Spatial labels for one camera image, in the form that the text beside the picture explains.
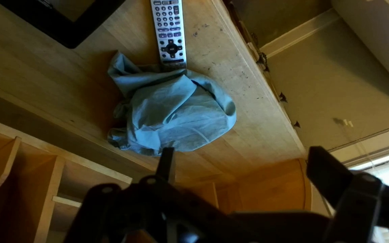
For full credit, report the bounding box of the black plastic tray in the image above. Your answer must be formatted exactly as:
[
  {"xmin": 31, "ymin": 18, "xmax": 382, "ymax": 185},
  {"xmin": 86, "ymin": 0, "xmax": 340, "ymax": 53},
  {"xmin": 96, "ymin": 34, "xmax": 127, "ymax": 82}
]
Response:
[{"xmin": 0, "ymin": 0, "xmax": 126, "ymax": 50}]

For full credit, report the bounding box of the wooden roll-top desk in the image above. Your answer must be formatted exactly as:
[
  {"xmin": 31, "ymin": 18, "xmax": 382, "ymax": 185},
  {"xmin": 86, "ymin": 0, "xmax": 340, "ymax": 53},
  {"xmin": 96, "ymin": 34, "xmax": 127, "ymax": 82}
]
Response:
[{"xmin": 0, "ymin": 0, "xmax": 313, "ymax": 243}]

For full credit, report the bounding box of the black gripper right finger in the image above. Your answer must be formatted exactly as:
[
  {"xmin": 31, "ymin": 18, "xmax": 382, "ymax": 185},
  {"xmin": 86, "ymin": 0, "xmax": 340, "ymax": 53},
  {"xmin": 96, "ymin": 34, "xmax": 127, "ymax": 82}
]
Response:
[{"xmin": 305, "ymin": 146, "xmax": 389, "ymax": 243}]

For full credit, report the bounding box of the crumpled blue cloth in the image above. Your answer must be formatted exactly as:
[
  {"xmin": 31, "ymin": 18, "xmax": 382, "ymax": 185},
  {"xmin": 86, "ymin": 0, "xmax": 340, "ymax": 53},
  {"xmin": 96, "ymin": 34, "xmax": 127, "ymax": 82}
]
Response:
[{"xmin": 107, "ymin": 51, "xmax": 238, "ymax": 157}]

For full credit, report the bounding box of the white window frame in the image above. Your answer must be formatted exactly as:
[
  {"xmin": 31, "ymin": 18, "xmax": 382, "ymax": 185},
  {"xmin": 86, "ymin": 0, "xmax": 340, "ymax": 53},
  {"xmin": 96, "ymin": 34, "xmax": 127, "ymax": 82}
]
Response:
[{"xmin": 328, "ymin": 120, "xmax": 389, "ymax": 190}]

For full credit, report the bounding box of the wall outlet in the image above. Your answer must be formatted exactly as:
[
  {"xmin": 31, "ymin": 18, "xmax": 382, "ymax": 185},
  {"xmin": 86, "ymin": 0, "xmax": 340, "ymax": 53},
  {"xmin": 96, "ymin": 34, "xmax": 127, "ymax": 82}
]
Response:
[{"xmin": 334, "ymin": 118, "xmax": 354, "ymax": 128}]

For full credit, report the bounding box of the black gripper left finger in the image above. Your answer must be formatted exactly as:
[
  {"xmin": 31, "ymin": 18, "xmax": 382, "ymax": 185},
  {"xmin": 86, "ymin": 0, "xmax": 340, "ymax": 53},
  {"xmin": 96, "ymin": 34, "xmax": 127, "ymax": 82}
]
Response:
[{"xmin": 63, "ymin": 146, "xmax": 232, "ymax": 243}]

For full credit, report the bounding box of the grey remote control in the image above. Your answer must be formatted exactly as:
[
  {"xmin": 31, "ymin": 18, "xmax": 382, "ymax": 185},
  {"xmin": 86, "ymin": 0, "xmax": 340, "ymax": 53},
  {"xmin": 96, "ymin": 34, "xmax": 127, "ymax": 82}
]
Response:
[{"xmin": 149, "ymin": 0, "xmax": 189, "ymax": 69}]

